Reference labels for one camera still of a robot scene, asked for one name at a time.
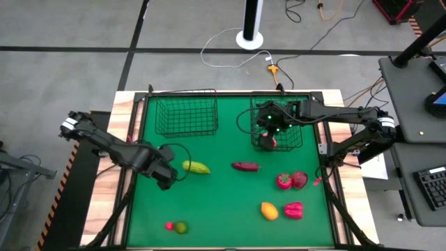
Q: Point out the grey metal stand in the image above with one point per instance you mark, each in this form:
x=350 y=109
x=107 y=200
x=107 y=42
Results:
x=21 y=165

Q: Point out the red peach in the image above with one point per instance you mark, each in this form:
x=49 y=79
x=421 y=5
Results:
x=275 y=142

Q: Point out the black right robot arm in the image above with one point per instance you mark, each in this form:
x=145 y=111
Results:
x=348 y=113

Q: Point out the black pole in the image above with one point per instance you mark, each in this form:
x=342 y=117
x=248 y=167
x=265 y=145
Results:
x=418 y=43

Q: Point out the device with blue screen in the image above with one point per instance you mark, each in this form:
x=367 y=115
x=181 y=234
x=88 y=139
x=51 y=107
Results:
x=439 y=100

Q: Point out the small red tag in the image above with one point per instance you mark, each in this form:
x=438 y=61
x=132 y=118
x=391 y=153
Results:
x=317 y=181

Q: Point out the purple toy eggplant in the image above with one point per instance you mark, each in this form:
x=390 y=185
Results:
x=245 y=166

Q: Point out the small red toy cherry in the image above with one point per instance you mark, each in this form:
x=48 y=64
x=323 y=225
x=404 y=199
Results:
x=169 y=226

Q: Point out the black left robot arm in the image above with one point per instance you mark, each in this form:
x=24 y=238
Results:
x=104 y=139

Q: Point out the red strawberry fruit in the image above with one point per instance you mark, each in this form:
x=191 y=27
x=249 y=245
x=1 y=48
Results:
x=284 y=182

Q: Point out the green toy lime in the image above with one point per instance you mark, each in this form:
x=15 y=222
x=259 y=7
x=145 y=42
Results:
x=181 y=227

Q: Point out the black keyboard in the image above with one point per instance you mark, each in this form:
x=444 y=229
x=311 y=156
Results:
x=433 y=190

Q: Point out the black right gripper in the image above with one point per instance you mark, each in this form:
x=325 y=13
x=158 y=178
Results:
x=275 y=116

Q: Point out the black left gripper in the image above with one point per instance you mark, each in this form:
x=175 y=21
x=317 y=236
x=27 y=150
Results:
x=157 y=162

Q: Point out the red black box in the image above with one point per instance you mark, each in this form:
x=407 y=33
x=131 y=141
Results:
x=397 y=8

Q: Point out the orange power plug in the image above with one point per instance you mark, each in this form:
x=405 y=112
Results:
x=272 y=69

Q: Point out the black platform with hazard stripes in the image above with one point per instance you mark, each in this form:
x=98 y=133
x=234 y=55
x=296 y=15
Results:
x=80 y=209

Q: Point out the yellow orange toy mango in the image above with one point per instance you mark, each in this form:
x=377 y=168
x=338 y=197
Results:
x=269 y=211

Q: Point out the red toy bell pepper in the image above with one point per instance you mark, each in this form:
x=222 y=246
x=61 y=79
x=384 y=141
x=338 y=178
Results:
x=293 y=210

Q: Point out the grey desk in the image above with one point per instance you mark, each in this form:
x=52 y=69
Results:
x=407 y=195
x=407 y=97

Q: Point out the green table mat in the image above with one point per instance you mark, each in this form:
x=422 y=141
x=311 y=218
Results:
x=226 y=202

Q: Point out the green toy cucumber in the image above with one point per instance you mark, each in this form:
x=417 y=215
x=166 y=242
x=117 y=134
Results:
x=197 y=167

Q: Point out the black table frame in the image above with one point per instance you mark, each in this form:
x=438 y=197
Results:
x=139 y=97

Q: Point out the white paper sheet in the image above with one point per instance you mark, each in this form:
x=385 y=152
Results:
x=374 y=171

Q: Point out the dark red toy apple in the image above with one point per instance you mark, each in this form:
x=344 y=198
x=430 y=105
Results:
x=300 y=180

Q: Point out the black white pole stand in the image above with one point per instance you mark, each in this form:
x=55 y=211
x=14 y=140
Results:
x=249 y=40

